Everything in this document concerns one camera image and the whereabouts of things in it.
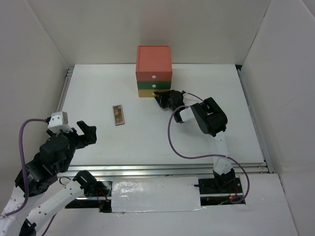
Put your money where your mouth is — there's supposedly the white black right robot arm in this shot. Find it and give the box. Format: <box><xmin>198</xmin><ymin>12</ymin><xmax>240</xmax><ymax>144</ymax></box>
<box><xmin>153</xmin><ymin>90</ymin><xmax>236</xmax><ymax>193</ymax></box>

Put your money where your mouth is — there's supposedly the white foil covered panel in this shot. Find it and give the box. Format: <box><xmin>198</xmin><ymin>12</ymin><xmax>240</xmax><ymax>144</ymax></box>
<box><xmin>111</xmin><ymin>177</ymin><xmax>202</xmax><ymax>213</ymax></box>

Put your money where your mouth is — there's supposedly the red top drawer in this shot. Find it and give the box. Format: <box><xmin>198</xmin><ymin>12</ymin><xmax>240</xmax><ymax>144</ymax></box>
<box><xmin>136</xmin><ymin>71</ymin><xmax>172</xmax><ymax>81</ymax></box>

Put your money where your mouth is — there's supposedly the brown eyeshadow palette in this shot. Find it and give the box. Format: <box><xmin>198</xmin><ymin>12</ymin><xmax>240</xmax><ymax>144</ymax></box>
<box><xmin>113</xmin><ymin>105</ymin><xmax>125</xmax><ymax>126</ymax></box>

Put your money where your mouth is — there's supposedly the red drawer cabinet shell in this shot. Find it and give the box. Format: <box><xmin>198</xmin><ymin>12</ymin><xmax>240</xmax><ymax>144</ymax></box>
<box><xmin>136</xmin><ymin>45</ymin><xmax>172</xmax><ymax>72</ymax></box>

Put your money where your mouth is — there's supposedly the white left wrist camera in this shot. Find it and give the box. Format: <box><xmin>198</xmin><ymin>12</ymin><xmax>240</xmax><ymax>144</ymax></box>
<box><xmin>48</xmin><ymin>112</ymin><xmax>72</xmax><ymax>134</ymax></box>

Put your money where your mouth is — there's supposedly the yellow bottom drawer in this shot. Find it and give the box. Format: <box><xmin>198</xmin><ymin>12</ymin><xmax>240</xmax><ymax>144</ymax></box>
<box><xmin>138</xmin><ymin>89</ymin><xmax>162</xmax><ymax>97</ymax></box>

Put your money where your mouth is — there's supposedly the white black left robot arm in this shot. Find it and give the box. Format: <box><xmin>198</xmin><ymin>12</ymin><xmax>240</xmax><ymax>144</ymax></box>
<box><xmin>0</xmin><ymin>119</ymin><xmax>108</xmax><ymax>236</ymax></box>

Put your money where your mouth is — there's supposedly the green drawer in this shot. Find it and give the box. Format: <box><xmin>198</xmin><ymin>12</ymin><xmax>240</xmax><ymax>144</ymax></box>
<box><xmin>137</xmin><ymin>81</ymin><xmax>171</xmax><ymax>89</ymax></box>

